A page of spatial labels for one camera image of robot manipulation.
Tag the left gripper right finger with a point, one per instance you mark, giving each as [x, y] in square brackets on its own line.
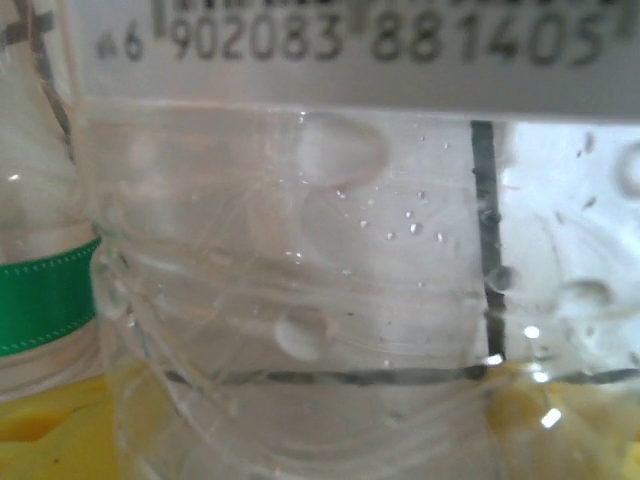
[600, 440]

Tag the clear water bottle white label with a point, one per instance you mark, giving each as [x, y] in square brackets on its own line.
[320, 225]

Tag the tea bottle green cap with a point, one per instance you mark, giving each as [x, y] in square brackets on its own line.
[45, 300]

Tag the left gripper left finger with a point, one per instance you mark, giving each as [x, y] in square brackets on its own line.
[50, 450]

